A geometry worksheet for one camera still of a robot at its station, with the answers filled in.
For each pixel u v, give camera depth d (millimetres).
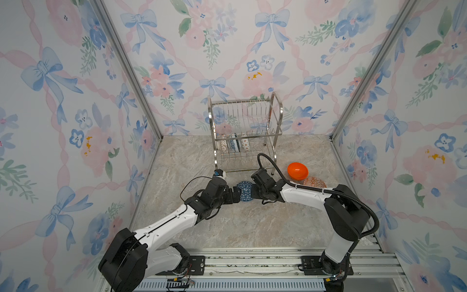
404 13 703
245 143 1005
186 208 559
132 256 400
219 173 742
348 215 469
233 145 1003
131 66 874
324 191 517
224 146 1001
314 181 957
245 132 1033
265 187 695
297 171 1003
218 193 639
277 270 733
